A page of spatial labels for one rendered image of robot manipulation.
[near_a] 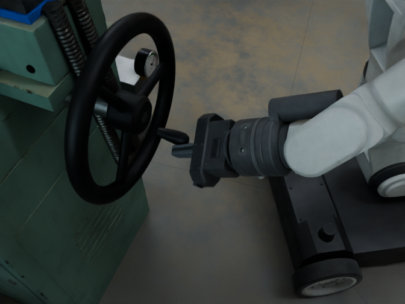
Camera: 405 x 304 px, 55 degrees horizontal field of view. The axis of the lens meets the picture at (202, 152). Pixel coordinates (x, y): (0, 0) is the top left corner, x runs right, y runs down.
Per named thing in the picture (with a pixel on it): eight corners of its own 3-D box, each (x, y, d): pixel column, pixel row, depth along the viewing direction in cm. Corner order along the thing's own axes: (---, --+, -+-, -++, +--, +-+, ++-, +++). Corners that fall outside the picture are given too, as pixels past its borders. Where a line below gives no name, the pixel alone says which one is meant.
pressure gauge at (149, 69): (148, 90, 90) (143, 62, 83) (133, 85, 90) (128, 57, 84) (160, 72, 93) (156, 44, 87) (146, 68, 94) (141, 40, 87)
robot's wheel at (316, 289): (291, 286, 125) (354, 273, 123) (296, 302, 122) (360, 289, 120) (288, 266, 109) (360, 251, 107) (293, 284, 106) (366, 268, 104)
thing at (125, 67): (140, 110, 95) (135, 85, 89) (96, 96, 98) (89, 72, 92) (155, 87, 100) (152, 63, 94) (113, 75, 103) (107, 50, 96)
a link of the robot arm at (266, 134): (288, 163, 63) (361, 161, 56) (257, 184, 55) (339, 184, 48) (278, 94, 61) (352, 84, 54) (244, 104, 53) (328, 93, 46)
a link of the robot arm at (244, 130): (214, 193, 67) (279, 195, 60) (179, 180, 59) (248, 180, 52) (224, 125, 70) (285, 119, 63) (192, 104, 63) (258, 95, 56)
